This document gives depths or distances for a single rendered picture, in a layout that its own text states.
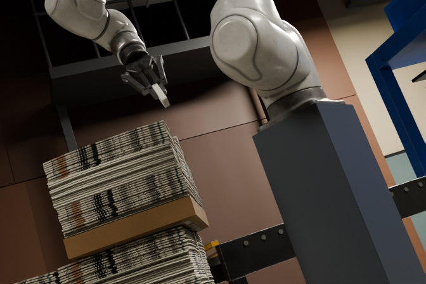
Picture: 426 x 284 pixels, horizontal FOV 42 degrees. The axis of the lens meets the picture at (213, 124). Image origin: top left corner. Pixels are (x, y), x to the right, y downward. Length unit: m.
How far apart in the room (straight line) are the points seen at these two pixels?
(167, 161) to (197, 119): 4.18
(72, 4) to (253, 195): 3.96
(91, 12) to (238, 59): 0.55
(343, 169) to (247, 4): 0.43
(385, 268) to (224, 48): 0.59
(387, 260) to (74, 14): 1.00
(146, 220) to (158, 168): 0.11
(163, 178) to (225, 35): 0.33
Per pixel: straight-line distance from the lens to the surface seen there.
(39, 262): 4.98
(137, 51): 1.58
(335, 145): 1.31
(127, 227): 1.22
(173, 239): 1.22
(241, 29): 1.20
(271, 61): 1.24
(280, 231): 1.93
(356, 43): 6.51
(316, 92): 1.41
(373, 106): 6.26
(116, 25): 1.66
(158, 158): 1.22
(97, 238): 1.23
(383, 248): 1.33
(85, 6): 1.59
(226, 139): 5.39
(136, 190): 1.22
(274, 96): 1.41
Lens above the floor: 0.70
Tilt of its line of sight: 15 degrees up
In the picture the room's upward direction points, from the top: 19 degrees counter-clockwise
